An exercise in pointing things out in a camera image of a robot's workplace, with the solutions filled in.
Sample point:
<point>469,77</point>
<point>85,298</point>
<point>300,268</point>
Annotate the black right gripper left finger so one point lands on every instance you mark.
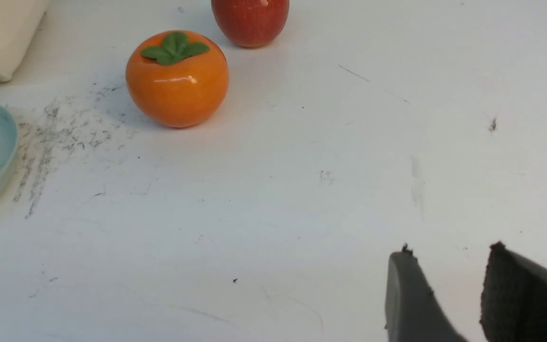
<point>412,311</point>

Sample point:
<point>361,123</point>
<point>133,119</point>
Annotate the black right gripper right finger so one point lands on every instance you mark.
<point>514,298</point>

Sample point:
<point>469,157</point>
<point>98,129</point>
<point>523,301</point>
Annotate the white two-slot toaster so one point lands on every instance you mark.
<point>19,20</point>

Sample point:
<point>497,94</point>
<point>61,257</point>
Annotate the orange persimmon with green leaf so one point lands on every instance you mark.
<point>177,78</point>

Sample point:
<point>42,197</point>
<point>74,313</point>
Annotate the red apple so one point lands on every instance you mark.
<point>251,23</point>

